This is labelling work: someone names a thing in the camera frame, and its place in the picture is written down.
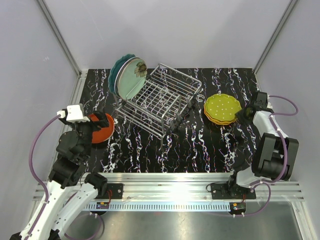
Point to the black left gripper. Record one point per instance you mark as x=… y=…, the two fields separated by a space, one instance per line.
x=102 y=122

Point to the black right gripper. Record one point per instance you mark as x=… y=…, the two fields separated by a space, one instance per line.
x=239 y=115

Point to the lime green dotted plate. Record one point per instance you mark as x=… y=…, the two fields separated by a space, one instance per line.
x=222 y=107

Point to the white plate green rim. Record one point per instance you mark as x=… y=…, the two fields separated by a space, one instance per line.
x=127 y=80

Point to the teal scalloped plate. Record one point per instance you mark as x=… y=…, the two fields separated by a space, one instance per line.
x=115 y=69

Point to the light green flower plate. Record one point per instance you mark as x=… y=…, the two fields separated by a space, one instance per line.
x=141 y=72

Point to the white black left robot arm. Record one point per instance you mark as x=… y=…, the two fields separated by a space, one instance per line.
x=57 y=211

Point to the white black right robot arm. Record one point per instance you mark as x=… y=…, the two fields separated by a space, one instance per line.
x=276 y=153

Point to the orange round plastic plate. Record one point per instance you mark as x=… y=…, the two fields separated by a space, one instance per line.
x=105 y=133

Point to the left small circuit board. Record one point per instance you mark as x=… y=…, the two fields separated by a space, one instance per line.
x=102 y=205

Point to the small circuit board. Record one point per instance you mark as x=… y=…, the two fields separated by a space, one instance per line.
x=102 y=205
x=238 y=206

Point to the right small circuit board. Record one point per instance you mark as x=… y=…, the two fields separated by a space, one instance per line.
x=238 y=206

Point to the aluminium frame rail left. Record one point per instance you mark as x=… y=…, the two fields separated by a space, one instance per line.
x=80 y=74

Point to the silver wire dish rack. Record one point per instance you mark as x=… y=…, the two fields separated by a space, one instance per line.
x=161 y=104

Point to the aluminium front mounting rail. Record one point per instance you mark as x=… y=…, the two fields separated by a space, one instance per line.
x=184 y=192

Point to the aluminium frame post right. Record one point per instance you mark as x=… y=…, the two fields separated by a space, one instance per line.
x=292 y=4

